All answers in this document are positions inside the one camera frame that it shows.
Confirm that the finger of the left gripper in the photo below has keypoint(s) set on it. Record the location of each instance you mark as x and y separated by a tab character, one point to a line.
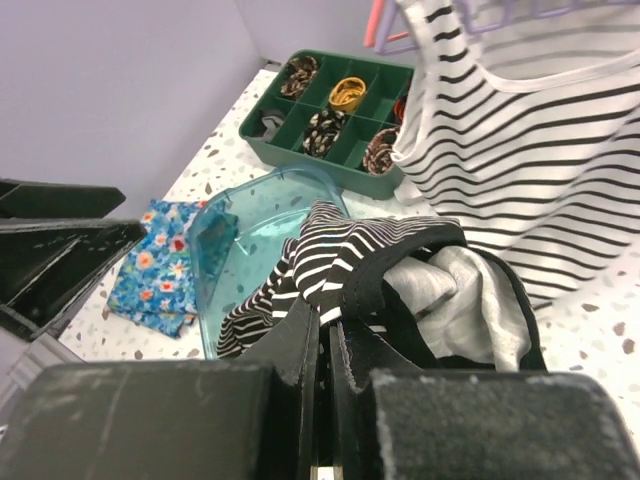
48	268
38	200

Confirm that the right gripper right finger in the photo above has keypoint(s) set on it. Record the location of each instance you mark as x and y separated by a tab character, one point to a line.
393	420

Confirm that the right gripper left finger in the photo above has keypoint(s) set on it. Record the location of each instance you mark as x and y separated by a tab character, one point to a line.
246	418

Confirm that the pink plastic hanger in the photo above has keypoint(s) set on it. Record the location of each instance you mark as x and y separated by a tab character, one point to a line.
380	22

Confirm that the blue floral folded cloth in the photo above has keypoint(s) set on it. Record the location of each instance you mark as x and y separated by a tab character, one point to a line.
154	287

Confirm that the teal transparent plastic bin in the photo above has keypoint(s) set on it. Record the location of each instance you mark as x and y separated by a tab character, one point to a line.
236	238

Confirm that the brown white patterned sock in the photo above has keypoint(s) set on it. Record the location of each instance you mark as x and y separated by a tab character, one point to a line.
377	158

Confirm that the grey black rolled sock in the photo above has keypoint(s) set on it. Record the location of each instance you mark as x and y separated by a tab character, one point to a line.
271	121

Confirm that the black beige patterned sock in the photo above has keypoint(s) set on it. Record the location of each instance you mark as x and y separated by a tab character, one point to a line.
322	131

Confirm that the green compartment organizer tray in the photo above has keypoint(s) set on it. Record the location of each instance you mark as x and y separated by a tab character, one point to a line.
385	83

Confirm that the brown patterned rolled sock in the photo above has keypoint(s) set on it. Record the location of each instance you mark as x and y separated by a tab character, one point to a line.
300	71

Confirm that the red black rolled sock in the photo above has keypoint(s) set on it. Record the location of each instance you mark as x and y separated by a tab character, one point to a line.
399	107

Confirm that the yellow rolled sock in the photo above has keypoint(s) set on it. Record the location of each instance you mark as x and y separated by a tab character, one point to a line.
347	94

